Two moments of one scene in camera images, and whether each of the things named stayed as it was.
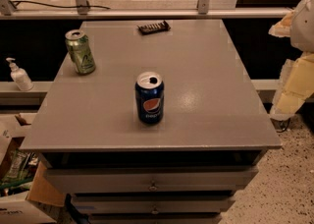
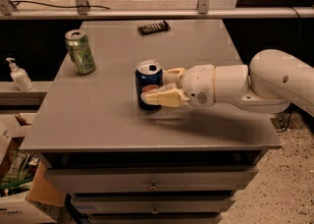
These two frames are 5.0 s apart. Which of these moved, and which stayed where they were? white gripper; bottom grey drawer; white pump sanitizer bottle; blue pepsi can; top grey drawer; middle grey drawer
Moved: blue pepsi can; white gripper
Stayed: bottom grey drawer; top grey drawer; middle grey drawer; white pump sanitizer bottle
